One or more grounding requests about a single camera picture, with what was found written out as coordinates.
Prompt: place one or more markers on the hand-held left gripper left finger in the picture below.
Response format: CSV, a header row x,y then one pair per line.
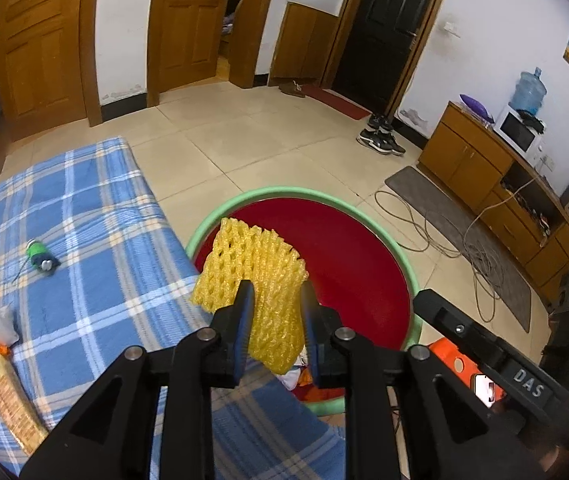
x,y
244,330

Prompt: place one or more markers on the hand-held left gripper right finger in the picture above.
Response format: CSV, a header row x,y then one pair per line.
x,y
309,330

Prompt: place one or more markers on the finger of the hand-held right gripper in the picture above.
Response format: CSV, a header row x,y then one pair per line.
x,y
439,310

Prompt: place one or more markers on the orange red wrapper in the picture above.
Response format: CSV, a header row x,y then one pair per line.
x,y
310,377

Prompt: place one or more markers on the white tissue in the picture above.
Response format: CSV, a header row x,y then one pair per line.
x,y
289,378

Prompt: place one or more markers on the yellow foam fruit net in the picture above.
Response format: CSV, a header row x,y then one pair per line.
x,y
244,260

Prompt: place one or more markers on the red basin green rim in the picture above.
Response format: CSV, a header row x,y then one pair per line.
x,y
354,260

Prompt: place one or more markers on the small green bottle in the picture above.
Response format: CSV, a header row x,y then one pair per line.
x,y
39,255

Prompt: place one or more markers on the orange snack packet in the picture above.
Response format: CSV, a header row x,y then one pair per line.
x,y
12,405

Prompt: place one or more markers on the grey floor mat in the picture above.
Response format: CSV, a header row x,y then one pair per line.
x,y
444,220

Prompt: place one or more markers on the wooden sideboard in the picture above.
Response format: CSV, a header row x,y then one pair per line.
x,y
469,160

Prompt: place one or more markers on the black white sneaker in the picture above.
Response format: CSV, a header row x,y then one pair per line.
x,y
374,142
395,146

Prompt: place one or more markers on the blue plaid blanket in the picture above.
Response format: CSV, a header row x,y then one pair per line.
x,y
94,240

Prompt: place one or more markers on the black shoe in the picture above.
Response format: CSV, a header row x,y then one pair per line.
x,y
387,124
374,121

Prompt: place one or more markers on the white microwave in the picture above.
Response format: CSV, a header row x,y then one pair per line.
x,y
517,130

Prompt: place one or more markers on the red doormat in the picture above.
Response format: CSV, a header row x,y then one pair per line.
x,y
337,102

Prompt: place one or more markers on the blue water bottle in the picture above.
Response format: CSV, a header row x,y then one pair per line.
x,y
529,92

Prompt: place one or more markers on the brown shoe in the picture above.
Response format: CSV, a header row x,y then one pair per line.
x,y
292,89

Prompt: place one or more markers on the black door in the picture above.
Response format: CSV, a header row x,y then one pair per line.
x,y
384,35

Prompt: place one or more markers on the wooden shoe cabinet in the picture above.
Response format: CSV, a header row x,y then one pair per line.
x,y
302,45

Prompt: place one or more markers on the wooden door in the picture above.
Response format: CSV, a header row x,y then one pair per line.
x,y
39,45
192,20

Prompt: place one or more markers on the white light switch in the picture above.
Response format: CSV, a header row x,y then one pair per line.
x,y
452,27

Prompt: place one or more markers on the wooden door frame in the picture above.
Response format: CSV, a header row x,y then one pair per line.
x,y
343,35
90,60
252,35

